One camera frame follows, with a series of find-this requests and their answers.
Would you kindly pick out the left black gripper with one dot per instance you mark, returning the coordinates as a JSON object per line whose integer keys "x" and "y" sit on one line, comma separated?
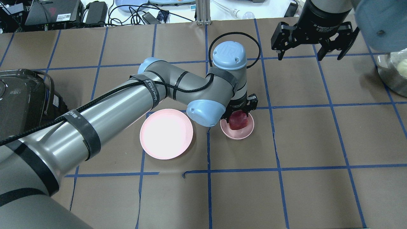
{"x": 237, "y": 105}

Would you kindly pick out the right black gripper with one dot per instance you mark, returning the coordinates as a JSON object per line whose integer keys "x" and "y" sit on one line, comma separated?
{"x": 321, "y": 18}

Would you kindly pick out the red apple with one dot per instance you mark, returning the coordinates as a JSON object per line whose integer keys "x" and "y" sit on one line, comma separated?
{"x": 237, "y": 120}

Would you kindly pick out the small pink bowl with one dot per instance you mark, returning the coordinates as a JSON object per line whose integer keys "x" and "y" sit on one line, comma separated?
{"x": 237, "y": 134}

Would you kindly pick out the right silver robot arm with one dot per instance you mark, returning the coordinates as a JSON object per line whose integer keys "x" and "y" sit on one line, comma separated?
{"x": 381, "y": 22}

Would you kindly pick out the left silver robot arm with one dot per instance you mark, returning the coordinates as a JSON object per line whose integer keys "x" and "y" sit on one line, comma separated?
{"x": 34, "y": 162}

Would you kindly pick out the pink plate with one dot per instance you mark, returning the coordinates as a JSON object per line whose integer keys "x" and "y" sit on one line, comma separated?
{"x": 166, "y": 134}

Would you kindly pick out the steel pot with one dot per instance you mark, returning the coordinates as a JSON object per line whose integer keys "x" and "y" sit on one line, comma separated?
{"x": 392, "y": 71}

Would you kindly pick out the black power adapter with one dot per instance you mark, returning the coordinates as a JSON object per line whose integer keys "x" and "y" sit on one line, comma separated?
{"x": 96, "y": 14}

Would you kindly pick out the dark grey rice cooker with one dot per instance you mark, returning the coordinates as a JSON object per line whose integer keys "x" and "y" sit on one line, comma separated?
{"x": 28, "y": 99}

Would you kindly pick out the black computer box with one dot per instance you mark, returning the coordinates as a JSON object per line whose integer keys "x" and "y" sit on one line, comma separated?
{"x": 54, "y": 11}

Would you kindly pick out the aluminium frame post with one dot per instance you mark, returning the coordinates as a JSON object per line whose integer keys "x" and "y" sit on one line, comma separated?
{"x": 202, "y": 11}

